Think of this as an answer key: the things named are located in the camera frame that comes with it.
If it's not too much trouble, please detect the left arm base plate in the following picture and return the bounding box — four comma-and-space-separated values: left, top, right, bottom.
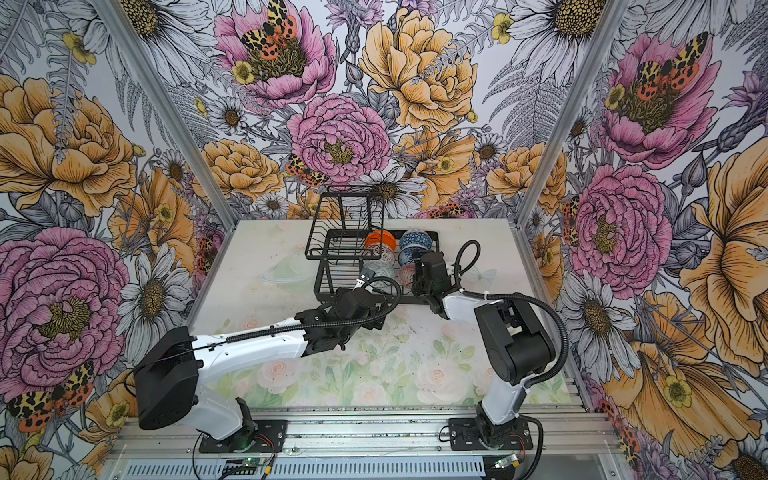
198, 420, 288, 454

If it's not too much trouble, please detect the white bowl dark radial pattern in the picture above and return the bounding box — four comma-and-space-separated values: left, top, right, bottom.
365, 244, 396, 266

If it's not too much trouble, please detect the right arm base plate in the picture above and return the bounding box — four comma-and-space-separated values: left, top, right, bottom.
447, 417, 534, 452

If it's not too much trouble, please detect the left black corrugated cable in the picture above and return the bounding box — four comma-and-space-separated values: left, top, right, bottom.
122, 275, 403, 397

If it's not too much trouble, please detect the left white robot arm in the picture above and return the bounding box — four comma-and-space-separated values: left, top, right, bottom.
133, 288, 399, 448

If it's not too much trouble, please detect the green circuit board right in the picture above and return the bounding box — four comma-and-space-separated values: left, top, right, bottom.
493, 453, 520, 469

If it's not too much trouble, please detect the green circuit board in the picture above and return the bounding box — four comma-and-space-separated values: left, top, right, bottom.
220, 458, 265, 479
493, 453, 520, 469

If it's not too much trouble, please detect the black metal dish rack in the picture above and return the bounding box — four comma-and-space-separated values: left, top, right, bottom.
305, 187, 441, 304

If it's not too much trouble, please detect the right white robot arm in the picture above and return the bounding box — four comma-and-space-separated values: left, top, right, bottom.
411, 251, 568, 449

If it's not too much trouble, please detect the dark blue patterned bowl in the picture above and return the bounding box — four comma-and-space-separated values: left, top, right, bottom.
399, 229, 433, 250

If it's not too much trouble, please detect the green patterned ceramic bowl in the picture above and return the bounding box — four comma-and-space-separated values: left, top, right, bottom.
361, 261, 396, 290

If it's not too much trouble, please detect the orange plastic bowl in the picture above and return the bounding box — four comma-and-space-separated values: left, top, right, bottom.
364, 230, 398, 251

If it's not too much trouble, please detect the aluminium front rail frame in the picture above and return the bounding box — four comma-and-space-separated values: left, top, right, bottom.
101, 397, 632, 479

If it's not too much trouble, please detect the red patterned ceramic bowl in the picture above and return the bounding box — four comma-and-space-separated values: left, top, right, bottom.
397, 263, 415, 291

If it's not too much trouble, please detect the aluminium corner post left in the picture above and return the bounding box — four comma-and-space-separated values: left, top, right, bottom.
94, 1, 238, 233

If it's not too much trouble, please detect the blue floral ceramic bowl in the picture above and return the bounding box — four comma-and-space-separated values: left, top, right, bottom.
398, 244, 428, 267

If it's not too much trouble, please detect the aluminium corner post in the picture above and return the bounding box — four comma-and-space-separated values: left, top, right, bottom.
515, 0, 631, 230
94, 1, 238, 233

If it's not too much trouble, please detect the aluminium corner post right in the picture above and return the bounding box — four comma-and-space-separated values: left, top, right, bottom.
515, 0, 631, 230

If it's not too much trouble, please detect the green circuit board left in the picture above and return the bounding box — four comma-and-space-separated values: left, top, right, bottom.
220, 458, 265, 479

